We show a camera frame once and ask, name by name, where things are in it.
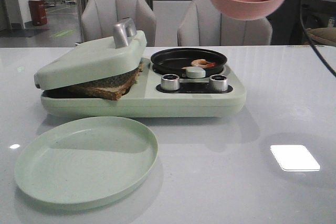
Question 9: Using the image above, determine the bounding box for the left silver control knob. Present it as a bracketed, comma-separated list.
[160, 74, 180, 91]

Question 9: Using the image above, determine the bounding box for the silver control knob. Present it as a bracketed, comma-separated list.
[160, 74, 180, 91]
[208, 74, 228, 92]

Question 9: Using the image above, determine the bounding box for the right beige upholstered chair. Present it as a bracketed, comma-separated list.
[177, 0, 272, 46]

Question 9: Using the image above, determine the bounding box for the mint green sandwich maker lid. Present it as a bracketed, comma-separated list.
[34, 18, 147, 90]

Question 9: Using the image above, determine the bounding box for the red trash bin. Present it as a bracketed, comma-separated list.
[28, 0, 47, 26]

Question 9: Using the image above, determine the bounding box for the black round frying pan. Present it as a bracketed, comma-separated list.
[151, 47, 227, 78]

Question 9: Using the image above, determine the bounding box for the bread slice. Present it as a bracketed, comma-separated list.
[138, 62, 143, 72]
[62, 66, 141, 101]

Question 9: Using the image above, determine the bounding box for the black cable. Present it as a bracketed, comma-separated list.
[299, 0, 336, 78]

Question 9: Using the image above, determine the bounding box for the mint green round plate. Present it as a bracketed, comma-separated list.
[14, 116, 158, 210]

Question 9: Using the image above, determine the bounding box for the beige upholstered chair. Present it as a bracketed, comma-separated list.
[81, 0, 156, 47]
[177, 0, 272, 46]

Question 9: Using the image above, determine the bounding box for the mint green breakfast maker base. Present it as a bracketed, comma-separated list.
[41, 58, 246, 119]

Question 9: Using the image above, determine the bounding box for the right silver control knob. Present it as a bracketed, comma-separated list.
[208, 74, 228, 92]

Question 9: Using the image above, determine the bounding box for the beige cushion at right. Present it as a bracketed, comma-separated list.
[306, 27, 336, 47]

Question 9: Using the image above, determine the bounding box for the left beige upholstered chair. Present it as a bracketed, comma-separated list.
[81, 0, 156, 47]

